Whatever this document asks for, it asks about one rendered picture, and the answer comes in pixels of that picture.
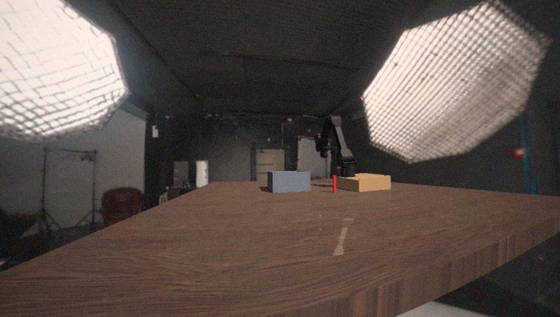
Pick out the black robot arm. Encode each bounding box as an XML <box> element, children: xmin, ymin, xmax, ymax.
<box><xmin>314</xmin><ymin>116</ymin><xmax>357</xmax><ymax>177</ymax></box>

